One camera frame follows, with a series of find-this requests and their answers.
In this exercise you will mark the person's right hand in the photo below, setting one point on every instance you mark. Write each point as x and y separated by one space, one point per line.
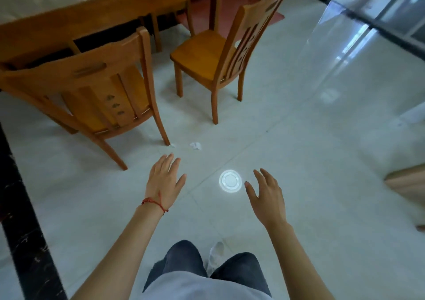
270 203

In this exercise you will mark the person's left hand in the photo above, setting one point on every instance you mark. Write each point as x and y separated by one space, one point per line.
164 183

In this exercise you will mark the person's left forearm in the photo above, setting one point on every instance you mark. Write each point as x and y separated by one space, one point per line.
123 260

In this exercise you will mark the person's right forearm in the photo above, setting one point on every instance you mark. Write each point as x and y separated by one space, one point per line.
299 263

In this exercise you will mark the red floor mat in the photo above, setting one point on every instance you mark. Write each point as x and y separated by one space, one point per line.
229 7

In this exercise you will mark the dark blue trousers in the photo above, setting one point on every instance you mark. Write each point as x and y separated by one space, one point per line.
242 270

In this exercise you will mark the white shirt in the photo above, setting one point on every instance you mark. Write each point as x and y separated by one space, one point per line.
199 290

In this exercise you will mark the light wooden furniture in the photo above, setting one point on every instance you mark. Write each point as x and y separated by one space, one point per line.
408 183

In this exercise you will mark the wooden dining table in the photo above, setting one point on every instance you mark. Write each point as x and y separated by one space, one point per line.
83 17

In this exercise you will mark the glass sliding door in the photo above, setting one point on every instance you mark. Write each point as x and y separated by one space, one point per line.
391 4

